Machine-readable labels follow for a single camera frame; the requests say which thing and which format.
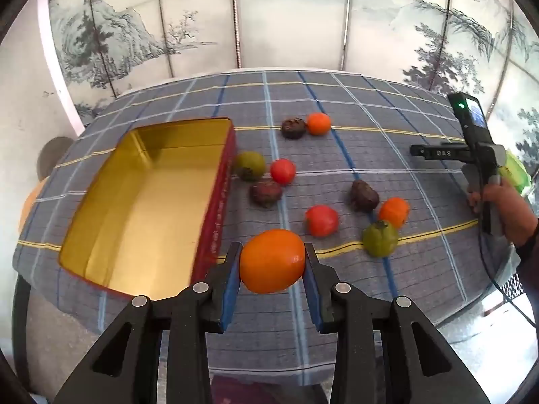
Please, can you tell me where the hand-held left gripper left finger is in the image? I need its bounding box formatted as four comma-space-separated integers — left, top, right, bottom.
54, 242, 244, 404

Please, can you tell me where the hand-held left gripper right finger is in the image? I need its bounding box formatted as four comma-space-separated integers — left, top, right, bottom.
303, 242, 492, 404

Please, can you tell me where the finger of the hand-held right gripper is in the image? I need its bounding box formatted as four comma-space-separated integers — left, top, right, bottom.
410, 144, 470, 161

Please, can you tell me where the orange mandarin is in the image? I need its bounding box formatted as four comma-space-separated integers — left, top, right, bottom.
239, 229, 306, 294
306, 113, 333, 136
378, 197, 410, 230

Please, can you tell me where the red tomato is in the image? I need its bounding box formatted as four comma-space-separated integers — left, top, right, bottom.
269, 159, 296, 186
305, 205, 340, 237

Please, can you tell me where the green fruit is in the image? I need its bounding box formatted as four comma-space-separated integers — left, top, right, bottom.
362, 220, 399, 258
234, 151, 267, 182

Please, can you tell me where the dark brown fruit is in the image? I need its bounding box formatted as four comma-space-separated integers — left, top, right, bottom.
350, 179, 380, 213
249, 179, 283, 208
281, 118, 307, 139

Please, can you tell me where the gold and red tin box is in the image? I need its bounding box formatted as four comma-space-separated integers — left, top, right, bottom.
57, 118, 236, 301

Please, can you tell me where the person's right forearm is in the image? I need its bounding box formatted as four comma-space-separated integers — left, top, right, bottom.
514, 219, 539, 299

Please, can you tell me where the person's right hand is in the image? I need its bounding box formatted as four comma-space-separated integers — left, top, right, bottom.
467, 176, 539, 245

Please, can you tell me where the light green object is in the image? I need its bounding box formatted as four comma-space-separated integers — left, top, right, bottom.
499, 149, 532, 196

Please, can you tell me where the blue plaid tablecloth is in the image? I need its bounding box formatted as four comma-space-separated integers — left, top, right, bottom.
12, 67, 527, 388

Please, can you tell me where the painted landscape folding screen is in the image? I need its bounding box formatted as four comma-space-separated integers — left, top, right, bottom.
40, 0, 539, 186

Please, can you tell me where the black metal table leg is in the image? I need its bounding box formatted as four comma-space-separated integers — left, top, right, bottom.
12, 271, 34, 390

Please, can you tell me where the orange round object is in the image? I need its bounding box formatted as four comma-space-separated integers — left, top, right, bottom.
18, 179, 46, 236

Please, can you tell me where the grey round object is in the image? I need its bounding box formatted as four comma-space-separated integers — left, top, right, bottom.
36, 137, 75, 180

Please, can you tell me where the black cable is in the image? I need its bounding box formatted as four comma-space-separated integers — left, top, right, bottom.
479, 229, 527, 308

